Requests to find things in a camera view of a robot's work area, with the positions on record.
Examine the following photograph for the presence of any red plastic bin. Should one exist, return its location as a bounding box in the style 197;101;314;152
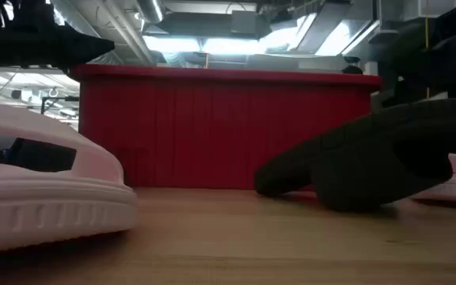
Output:
71;63;383;190

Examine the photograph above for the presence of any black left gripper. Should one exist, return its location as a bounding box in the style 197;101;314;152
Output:
0;0;116;74

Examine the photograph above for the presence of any grey ceiling box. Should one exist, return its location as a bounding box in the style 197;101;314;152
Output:
230;9;261;40

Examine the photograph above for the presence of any black metal stand frame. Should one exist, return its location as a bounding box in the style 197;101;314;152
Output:
40;96;80;116

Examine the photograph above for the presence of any black slide sandal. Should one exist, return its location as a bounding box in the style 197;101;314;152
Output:
310;136;454;212
253;98;456;197

